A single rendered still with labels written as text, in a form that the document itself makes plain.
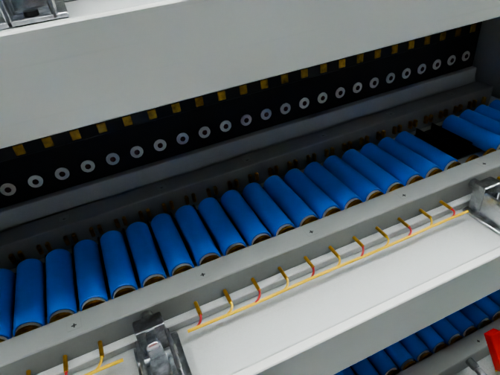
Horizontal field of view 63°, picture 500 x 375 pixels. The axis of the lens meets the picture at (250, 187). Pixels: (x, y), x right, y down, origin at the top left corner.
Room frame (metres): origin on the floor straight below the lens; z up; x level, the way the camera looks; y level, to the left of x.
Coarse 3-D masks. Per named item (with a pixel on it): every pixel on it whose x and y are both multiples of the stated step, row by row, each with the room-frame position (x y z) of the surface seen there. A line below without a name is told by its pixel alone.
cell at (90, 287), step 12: (84, 240) 0.30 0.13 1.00; (84, 252) 0.28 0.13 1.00; (96, 252) 0.29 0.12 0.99; (84, 264) 0.27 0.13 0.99; (96, 264) 0.27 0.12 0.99; (84, 276) 0.26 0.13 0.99; (96, 276) 0.26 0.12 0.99; (84, 288) 0.25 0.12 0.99; (96, 288) 0.25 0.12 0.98; (84, 300) 0.24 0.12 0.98; (108, 300) 0.25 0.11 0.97
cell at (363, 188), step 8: (328, 160) 0.36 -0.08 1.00; (336, 160) 0.35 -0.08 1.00; (328, 168) 0.35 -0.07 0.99; (336, 168) 0.34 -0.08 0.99; (344, 168) 0.34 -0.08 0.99; (352, 168) 0.34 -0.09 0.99; (336, 176) 0.34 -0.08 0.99; (344, 176) 0.33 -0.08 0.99; (352, 176) 0.33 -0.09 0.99; (360, 176) 0.32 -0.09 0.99; (344, 184) 0.33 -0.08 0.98; (352, 184) 0.32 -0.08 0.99; (360, 184) 0.32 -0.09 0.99; (368, 184) 0.31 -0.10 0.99; (360, 192) 0.31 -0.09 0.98; (368, 192) 0.30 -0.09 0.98
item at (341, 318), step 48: (384, 96) 0.42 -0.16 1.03; (240, 144) 0.37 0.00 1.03; (96, 192) 0.34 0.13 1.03; (240, 192) 0.36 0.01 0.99; (96, 240) 0.32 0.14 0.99; (432, 240) 0.27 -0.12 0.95; (480, 240) 0.26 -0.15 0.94; (336, 288) 0.24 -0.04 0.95; (384, 288) 0.23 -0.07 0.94; (432, 288) 0.23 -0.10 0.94; (480, 288) 0.25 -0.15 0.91; (192, 336) 0.22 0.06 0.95; (240, 336) 0.21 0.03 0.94; (288, 336) 0.21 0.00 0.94; (336, 336) 0.21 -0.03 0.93; (384, 336) 0.23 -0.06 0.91
